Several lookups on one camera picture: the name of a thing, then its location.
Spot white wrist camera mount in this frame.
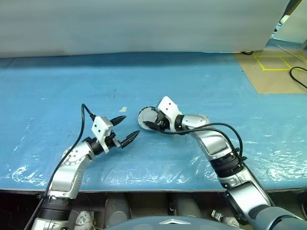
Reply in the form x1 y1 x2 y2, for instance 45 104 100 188
91 115 114 154
157 96 181 132

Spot white backdrop sheet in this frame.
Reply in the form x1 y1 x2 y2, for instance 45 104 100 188
0 0 298 59

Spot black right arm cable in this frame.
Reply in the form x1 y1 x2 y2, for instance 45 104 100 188
157 122 248 166

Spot grey robot torso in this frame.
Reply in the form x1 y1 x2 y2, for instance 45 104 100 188
103 207 307 230

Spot grey rounded cylinder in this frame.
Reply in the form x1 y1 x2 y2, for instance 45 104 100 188
173 193 204 218
105 193 131 227

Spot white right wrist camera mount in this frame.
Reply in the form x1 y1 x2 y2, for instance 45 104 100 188
157 96 181 132

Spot black floor cable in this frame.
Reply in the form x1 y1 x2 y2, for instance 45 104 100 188
289 66 307 91

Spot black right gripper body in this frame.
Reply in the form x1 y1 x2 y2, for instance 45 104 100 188
155 112 173 132

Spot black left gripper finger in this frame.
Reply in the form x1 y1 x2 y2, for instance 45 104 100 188
119 130 141 148
111 115 127 126

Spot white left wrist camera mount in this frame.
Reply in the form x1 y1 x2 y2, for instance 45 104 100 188
91 115 114 154

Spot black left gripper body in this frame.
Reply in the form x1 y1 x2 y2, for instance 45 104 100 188
106 133 122 150

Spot white panel board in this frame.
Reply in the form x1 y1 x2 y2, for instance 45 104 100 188
272 0 307 50

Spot grey motor cover circuit board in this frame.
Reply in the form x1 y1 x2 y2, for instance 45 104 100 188
139 108 160 129

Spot grey motor housing copper windings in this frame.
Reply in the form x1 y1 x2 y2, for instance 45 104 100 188
137 106 164 132

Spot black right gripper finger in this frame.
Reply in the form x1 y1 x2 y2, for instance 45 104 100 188
142 121 159 130

